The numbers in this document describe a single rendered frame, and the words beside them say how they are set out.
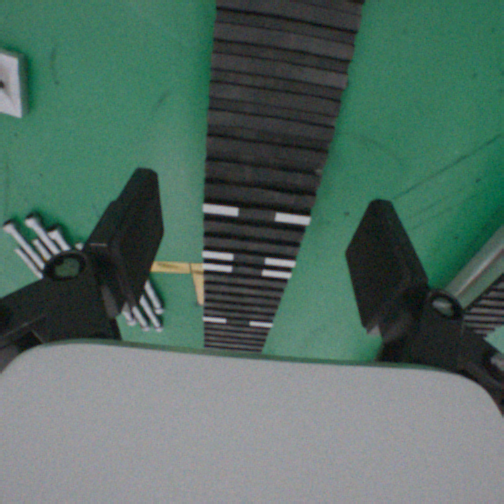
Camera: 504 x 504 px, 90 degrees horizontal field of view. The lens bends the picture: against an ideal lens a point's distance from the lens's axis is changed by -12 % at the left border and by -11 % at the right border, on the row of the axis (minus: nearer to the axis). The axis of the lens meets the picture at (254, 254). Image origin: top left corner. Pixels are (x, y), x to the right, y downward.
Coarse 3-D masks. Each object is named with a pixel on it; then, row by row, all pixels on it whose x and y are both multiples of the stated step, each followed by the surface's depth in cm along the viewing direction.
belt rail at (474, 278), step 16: (496, 240) 18; (480, 256) 19; (496, 256) 18; (464, 272) 20; (480, 272) 20; (496, 272) 17; (448, 288) 22; (464, 288) 21; (480, 288) 19; (464, 304) 20
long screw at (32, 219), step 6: (30, 216) 17; (36, 216) 18; (30, 222) 17; (36, 222) 18; (36, 228) 18; (42, 228) 18; (42, 234) 18; (48, 240) 19; (48, 246) 19; (54, 246) 19; (54, 252) 20
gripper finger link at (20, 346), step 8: (24, 336) 6; (32, 336) 7; (8, 344) 6; (16, 344) 6; (24, 344) 6; (32, 344) 7; (0, 352) 6; (8, 352) 6; (16, 352) 6; (0, 360) 6; (8, 360) 6; (0, 368) 6
